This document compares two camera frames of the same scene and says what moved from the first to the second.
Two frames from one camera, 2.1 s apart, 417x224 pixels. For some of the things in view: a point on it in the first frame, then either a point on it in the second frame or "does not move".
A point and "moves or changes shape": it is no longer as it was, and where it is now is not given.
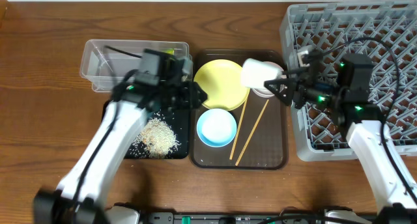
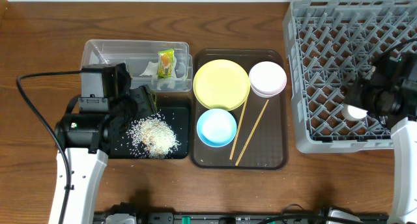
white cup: [255, 73] moves or changes shape
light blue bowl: [216, 127] does not move
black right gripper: [296, 92] -> [363, 92]
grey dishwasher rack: [386, 33] does not move
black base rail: [244, 217] does not move
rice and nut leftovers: [158, 140] does not move
